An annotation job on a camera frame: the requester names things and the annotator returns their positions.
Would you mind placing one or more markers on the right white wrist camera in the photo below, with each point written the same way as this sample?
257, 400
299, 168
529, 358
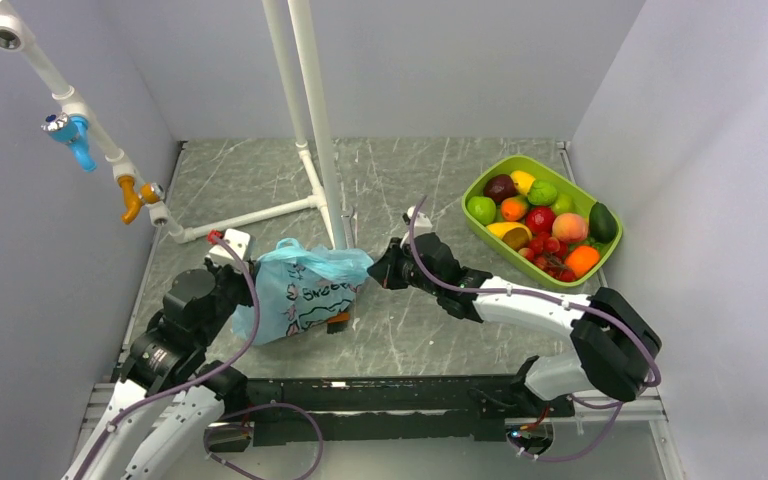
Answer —
418, 224

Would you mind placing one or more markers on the orange tap valve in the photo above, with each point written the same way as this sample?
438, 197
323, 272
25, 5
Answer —
135, 197

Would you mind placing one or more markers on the yellow fake lemon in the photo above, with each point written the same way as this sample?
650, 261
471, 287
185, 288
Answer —
523, 181

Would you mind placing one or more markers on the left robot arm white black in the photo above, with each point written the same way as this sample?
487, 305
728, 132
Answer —
166, 389

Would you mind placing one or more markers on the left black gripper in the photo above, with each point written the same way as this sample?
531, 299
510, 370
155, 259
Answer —
246, 299

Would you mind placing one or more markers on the light blue plastic bag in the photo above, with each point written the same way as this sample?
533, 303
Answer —
298, 289

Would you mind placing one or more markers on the yellow fake mango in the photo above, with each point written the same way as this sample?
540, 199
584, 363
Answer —
514, 235

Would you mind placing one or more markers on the white pipe with taps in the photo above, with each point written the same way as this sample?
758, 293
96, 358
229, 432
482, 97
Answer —
17, 37

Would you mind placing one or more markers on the green fake apple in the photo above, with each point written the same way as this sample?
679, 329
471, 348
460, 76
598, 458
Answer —
482, 209

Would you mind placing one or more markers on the fake peach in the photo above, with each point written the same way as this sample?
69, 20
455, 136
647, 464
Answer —
570, 228

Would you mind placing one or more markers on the orange fake tangerine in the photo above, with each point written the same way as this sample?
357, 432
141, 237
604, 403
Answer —
581, 260

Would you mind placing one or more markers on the light green fake lime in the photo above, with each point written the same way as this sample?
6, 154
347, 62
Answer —
564, 203

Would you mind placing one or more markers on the black orange hex key set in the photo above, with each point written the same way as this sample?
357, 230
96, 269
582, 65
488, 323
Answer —
338, 323

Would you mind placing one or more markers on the red fake cherry bunch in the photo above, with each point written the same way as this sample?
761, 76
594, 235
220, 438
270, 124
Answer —
548, 254

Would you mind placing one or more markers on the dark purple fake plum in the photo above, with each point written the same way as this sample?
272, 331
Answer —
499, 188

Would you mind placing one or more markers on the bumpy green fake fruit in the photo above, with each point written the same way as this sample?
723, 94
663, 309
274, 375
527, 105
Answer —
542, 193

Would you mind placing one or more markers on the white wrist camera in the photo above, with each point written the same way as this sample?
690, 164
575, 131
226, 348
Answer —
418, 224
229, 248

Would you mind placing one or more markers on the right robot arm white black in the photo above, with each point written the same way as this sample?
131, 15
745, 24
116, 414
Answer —
611, 347

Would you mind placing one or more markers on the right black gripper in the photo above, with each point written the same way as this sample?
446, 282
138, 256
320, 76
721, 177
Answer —
385, 270

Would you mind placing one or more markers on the blue tap valve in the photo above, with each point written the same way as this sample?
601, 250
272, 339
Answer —
71, 131

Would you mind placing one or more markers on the red fake apple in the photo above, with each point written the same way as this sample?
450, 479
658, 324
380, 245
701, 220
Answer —
539, 219

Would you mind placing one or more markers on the dark green fake avocado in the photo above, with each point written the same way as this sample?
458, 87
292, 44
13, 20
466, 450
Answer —
603, 226

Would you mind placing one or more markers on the small orange fake fruit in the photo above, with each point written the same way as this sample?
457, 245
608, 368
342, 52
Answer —
514, 209

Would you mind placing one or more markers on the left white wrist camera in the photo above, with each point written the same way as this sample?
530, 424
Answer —
229, 248

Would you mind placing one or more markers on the green plastic fruit tray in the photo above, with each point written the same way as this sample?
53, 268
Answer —
583, 200

